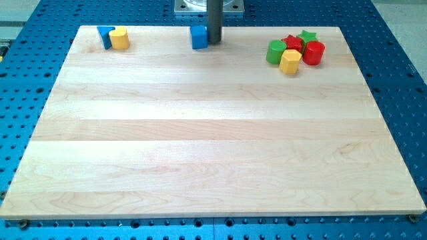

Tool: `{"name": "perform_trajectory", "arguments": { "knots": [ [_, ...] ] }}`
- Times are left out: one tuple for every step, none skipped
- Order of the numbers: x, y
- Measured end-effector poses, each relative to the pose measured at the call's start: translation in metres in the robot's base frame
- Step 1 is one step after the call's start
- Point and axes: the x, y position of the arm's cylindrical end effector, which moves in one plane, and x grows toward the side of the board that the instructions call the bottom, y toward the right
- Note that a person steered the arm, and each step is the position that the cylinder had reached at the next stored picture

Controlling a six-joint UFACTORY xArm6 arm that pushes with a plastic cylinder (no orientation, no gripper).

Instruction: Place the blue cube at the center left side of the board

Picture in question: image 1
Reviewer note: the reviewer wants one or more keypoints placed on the blue cube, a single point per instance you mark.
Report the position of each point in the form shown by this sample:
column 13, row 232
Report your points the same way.
column 198, row 37

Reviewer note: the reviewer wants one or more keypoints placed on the wooden board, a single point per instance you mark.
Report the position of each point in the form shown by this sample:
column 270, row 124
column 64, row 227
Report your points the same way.
column 162, row 130

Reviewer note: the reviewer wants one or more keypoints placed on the brass board stop left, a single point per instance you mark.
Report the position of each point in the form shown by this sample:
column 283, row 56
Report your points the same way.
column 23, row 224

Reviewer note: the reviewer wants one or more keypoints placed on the brass board stop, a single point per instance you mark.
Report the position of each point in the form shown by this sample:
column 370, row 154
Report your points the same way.
column 412, row 218
column 23, row 224

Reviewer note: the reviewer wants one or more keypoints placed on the brass board stop right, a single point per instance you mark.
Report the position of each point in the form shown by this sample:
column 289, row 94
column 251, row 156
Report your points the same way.
column 412, row 218

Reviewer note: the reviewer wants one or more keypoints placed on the yellow hexagonal prism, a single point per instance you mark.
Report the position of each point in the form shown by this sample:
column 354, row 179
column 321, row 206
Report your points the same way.
column 290, row 61

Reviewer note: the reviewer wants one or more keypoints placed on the green cylinder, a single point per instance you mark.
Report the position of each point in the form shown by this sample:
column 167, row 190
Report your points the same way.
column 275, row 51

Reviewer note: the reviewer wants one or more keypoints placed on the red star block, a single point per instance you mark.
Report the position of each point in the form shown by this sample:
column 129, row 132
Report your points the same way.
column 294, row 43

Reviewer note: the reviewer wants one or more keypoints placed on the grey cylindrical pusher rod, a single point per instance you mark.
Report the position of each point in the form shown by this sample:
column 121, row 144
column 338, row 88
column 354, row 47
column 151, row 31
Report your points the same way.
column 214, row 12

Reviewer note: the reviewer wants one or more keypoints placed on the red cylinder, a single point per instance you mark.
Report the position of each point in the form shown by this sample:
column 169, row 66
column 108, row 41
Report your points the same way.
column 313, row 53

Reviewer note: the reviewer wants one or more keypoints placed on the yellow cylinder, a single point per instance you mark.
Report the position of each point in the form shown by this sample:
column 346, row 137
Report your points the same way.
column 119, row 38

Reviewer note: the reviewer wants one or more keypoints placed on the green star block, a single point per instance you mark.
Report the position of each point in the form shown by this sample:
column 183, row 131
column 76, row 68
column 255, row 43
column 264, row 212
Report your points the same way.
column 307, row 36

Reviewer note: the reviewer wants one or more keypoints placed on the blue triangular prism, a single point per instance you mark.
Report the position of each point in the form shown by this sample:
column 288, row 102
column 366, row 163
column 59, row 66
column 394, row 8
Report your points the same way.
column 104, row 34

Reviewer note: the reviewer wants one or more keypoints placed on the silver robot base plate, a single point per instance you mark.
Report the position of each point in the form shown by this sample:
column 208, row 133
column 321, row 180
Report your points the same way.
column 198, row 7

